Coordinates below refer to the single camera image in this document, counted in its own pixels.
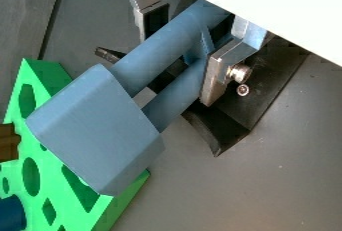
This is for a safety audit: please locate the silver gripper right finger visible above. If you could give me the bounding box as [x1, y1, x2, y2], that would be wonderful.
[201, 16, 267, 106]

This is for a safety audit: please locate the brown star-shaped block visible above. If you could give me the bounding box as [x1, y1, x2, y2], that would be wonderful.
[0, 123, 22, 162]

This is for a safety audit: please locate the light blue three-prong object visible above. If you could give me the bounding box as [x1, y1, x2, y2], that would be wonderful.
[26, 0, 229, 196]

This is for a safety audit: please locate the dark blue cylinder block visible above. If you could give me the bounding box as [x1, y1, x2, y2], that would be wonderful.
[0, 195, 27, 231]

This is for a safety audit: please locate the dark brown curved fixture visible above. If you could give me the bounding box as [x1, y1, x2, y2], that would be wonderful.
[94, 36, 311, 158]

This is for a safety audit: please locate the green shape-sorter base block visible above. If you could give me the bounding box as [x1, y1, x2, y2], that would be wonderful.
[0, 59, 150, 231]

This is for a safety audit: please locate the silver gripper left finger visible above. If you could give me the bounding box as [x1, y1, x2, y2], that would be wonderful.
[130, 0, 170, 41]

